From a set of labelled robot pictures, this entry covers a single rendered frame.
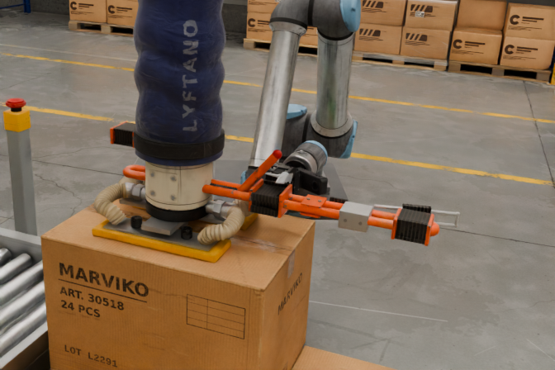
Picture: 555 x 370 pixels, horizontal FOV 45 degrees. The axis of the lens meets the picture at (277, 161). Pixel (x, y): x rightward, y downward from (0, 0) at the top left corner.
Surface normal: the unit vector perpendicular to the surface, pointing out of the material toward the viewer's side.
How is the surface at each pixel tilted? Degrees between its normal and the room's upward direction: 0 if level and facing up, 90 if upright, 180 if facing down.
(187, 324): 90
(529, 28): 91
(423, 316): 0
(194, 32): 78
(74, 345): 90
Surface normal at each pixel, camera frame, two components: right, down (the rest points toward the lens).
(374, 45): -0.29, 0.32
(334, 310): 0.06, -0.94
